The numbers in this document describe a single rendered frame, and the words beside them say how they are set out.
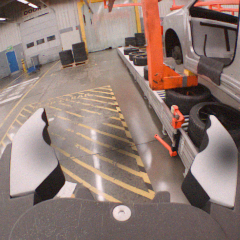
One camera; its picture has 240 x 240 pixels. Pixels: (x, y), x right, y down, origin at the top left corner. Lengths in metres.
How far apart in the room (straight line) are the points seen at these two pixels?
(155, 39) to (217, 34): 1.00
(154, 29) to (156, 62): 0.40
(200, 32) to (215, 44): 0.31
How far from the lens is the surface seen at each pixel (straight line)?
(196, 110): 1.65
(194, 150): 1.33
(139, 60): 4.37
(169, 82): 2.04
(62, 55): 7.74
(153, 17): 1.87
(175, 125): 1.43
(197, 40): 2.20
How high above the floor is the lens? 1.29
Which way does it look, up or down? 32 degrees down
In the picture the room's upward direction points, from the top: 8 degrees counter-clockwise
